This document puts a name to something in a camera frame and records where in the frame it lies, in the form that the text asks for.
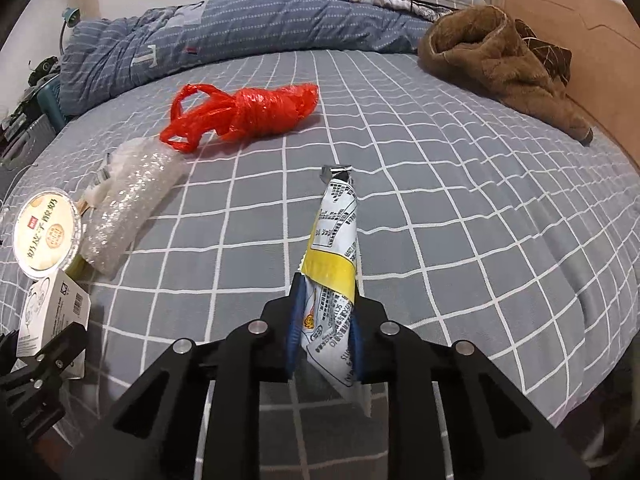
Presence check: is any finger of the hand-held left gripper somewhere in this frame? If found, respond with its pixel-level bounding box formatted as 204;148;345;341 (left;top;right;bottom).
0;322;89;441

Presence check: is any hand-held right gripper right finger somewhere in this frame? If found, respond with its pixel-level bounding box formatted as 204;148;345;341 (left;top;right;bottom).
347;280;593;480

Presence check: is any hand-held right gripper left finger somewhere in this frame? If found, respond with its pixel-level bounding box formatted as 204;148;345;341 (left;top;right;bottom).
62;275;307;480

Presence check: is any small white cardboard box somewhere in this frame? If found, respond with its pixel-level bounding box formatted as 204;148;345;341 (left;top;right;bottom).
17;267;92;380

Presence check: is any white and yellow snack wrapper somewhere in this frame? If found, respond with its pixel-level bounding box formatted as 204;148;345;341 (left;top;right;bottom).
297;164;374;418

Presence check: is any round food cup with lid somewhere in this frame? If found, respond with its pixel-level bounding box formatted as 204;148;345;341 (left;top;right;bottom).
12;187;88;282

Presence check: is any clear bubble wrap sheet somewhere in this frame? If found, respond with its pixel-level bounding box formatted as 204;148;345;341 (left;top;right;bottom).
80;137;189;276

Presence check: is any red plastic bag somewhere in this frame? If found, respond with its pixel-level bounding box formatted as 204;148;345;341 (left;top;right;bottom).
159;82;321;154

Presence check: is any grey checked bed sheet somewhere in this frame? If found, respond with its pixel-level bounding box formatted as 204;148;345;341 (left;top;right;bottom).
0;49;640;466

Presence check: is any grey suitcase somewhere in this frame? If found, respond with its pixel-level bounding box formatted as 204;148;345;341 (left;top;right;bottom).
0;110;56;167

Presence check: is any teal storage box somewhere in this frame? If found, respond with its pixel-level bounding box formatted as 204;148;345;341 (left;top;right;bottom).
35;77;71;129

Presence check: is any blue striped quilt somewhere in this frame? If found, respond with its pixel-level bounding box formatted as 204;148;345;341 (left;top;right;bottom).
60;0;443;122

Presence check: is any brown fleece garment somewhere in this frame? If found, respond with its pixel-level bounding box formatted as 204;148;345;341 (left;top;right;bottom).
417;5;596;147

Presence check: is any dark patterned cloth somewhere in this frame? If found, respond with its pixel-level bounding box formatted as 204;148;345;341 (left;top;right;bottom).
320;0;455;25

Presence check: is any blue desk lamp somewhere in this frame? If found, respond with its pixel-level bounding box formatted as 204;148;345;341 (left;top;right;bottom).
56;6;82;59

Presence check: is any dark brown patterned garment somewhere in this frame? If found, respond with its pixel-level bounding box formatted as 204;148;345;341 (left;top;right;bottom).
515;19;574;87

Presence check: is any wooden headboard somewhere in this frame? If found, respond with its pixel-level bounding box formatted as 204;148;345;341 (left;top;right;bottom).
505;0;640;173

